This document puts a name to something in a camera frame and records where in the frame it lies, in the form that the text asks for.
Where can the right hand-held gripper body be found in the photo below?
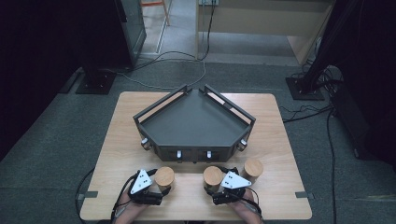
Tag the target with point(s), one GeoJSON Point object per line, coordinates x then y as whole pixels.
{"type": "Point", "coordinates": [235, 182]}

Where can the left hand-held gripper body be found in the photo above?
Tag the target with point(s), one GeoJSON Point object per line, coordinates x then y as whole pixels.
{"type": "Point", "coordinates": [141, 183]}

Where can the wooden-lid jar of pale nuts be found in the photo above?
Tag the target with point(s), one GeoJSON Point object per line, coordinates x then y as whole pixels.
{"type": "Point", "coordinates": [164, 176]}

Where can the wooden-lid jar of green beans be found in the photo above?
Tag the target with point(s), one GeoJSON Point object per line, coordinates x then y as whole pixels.
{"type": "Point", "coordinates": [212, 176]}

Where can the wooden-lid jar of white contents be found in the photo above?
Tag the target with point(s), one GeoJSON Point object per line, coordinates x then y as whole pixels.
{"type": "Point", "coordinates": [253, 168]}

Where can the black corner shelf rack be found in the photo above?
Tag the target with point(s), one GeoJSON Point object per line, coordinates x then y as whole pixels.
{"type": "Point", "coordinates": [193, 118]}

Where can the person's right hand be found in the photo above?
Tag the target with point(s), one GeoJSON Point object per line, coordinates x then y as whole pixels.
{"type": "Point", "coordinates": [241, 204]}

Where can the person's left hand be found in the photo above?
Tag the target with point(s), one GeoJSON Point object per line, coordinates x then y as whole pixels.
{"type": "Point", "coordinates": [132, 207]}

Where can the grey tape marker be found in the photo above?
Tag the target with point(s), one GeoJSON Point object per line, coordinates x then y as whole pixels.
{"type": "Point", "coordinates": [303, 195]}
{"type": "Point", "coordinates": [90, 194]}

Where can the black equipment case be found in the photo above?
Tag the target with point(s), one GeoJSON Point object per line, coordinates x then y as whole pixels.
{"type": "Point", "coordinates": [351, 124]}

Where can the dark glass-sided cabinet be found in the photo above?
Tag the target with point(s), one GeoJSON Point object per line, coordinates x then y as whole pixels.
{"type": "Point", "coordinates": [134, 28]}

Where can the light wooden cabinet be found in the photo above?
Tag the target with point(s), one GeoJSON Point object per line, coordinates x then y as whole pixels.
{"type": "Point", "coordinates": [264, 18]}

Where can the orange wooden stool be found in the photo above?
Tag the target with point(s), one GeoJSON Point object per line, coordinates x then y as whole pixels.
{"type": "Point", "coordinates": [152, 3]}

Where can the black curtain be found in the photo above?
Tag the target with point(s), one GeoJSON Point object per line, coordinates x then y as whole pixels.
{"type": "Point", "coordinates": [37, 46]}
{"type": "Point", "coordinates": [373, 37]}

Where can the white power strip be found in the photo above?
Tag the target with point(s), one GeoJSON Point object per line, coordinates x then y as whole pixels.
{"type": "Point", "coordinates": [208, 2]}

